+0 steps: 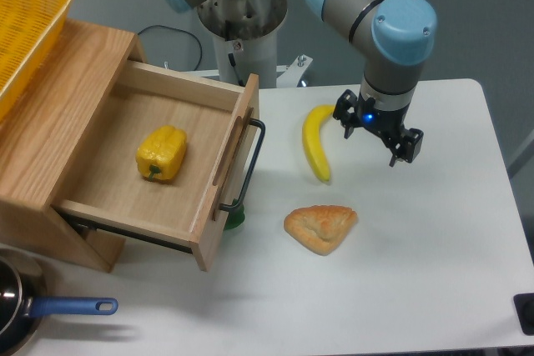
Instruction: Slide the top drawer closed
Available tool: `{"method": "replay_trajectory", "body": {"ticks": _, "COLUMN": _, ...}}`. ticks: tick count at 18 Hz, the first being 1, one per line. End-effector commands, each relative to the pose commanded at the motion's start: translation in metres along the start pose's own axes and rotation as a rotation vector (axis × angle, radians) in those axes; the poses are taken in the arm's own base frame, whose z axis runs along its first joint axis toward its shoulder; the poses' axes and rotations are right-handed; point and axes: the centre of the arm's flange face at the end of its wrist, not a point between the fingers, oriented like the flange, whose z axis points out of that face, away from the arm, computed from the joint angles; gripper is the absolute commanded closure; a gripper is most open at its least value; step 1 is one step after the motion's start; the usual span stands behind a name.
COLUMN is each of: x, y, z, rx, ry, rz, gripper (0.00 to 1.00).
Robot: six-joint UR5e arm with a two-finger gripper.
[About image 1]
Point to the yellow bell pepper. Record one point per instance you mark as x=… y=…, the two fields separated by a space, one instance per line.
x=160 y=156

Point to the black pan blue handle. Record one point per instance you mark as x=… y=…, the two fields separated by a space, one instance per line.
x=25 y=302

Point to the black corner object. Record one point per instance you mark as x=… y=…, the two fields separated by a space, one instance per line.
x=524 y=304

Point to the wooden drawer cabinet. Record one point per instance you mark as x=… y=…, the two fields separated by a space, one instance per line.
x=42 y=135

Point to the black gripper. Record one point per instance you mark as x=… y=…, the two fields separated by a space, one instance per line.
x=354 y=111

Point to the yellow banana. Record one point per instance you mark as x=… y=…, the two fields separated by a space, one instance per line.
x=312 y=145

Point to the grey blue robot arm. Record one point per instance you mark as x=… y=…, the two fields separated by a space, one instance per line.
x=395 y=36

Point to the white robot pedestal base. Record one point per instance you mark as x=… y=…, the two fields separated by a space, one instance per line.
x=245 y=39

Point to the green bell pepper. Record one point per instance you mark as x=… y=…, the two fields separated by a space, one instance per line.
x=236 y=215

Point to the wooden top drawer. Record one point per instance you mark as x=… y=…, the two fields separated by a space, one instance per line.
x=105 y=191

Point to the yellow plastic basket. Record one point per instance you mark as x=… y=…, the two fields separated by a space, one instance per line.
x=29 y=30

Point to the golden pastry turnover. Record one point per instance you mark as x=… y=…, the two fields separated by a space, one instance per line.
x=320 y=228

